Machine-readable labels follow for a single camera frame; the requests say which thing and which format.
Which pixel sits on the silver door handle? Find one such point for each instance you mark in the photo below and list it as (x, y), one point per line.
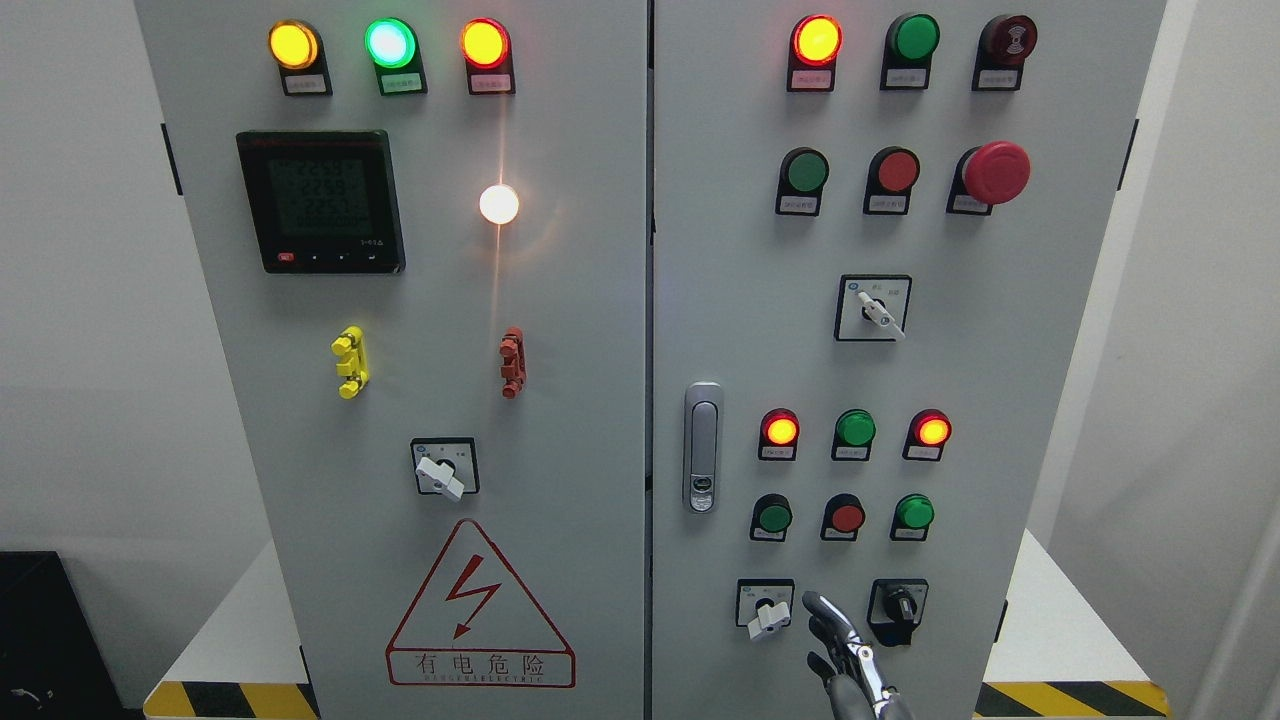
(702, 432)

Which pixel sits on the cabinet door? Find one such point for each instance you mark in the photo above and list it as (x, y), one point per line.
(562, 465)
(747, 299)

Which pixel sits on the red lit lamp middle left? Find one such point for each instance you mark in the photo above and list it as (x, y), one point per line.
(778, 435)

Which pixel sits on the right cabinet door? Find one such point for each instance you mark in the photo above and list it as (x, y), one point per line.
(747, 299)

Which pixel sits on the upper right rotary switch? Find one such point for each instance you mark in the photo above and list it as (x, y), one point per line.
(872, 308)

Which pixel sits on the red emergency stop button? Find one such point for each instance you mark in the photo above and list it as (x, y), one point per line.
(987, 176)

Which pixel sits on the black selector knob switch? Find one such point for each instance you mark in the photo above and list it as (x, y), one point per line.
(895, 609)

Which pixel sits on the red push button lower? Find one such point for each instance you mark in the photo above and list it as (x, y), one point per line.
(842, 519)

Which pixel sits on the lower white rotary switch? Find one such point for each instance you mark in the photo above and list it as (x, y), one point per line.
(763, 605)

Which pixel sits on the red lit lamp left door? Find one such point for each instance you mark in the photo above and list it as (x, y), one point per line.
(487, 53)

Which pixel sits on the green push button lower left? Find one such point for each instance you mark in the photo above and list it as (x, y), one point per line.
(770, 519)

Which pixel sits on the green lit indicator lamp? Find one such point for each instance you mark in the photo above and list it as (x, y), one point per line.
(395, 54)

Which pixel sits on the left cabinet door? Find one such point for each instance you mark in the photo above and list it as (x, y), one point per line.
(562, 465)

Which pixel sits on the yellow indicator lamp top left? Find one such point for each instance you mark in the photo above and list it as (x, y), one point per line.
(298, 50)

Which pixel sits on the red push button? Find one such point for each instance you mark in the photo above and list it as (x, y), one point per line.
(892, 173)
(842, 519)

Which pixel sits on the green push button upper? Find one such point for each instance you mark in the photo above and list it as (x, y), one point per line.
(803, 174)

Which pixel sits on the dark red buzzer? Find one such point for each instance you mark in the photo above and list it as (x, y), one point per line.
(1004, 45)

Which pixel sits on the red lit lamp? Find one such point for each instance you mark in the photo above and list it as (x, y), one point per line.
(928, 433)
(778, 435)
(812, 55)

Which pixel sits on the green lamp top right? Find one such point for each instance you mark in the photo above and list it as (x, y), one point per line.
(909, 44)

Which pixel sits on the red terminal clip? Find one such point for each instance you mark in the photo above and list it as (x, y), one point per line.
(512, 362)

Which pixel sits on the black digital power meter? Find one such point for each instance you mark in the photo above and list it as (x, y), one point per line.
(323, 202)

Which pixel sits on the black box lower left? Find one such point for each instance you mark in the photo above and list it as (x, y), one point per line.
(51, 667)

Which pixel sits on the green lamp middle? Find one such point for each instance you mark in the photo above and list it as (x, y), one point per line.
(853, 436)

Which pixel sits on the red push button upper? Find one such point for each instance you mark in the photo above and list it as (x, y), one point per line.
(892, 173)

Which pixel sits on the white lit lamp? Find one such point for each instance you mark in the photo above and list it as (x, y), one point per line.
(499, 204)

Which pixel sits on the grey robotic right hand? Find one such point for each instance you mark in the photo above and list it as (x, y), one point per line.
(853, 681)

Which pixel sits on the green push button lower right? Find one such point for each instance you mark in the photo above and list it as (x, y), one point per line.
(912, 518)

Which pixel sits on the green push button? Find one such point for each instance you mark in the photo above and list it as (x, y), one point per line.
(803, 174)
(912, 518)
(770, 519)

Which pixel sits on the left door rotary switch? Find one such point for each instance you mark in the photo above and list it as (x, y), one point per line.
(445, 466)

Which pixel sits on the white platform with hazard stripes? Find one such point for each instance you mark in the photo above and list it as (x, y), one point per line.
(1054, 658)

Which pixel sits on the red lit lamp top right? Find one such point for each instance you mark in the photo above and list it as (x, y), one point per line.
(812, 55)

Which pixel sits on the yellow terminal clip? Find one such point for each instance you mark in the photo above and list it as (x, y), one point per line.
(352, 364)

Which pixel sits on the red high voltage warning sticker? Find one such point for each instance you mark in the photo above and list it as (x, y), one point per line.
(475, 622)

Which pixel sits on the red lit lamp middle right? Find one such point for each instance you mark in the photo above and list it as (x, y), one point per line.
(928, 433)

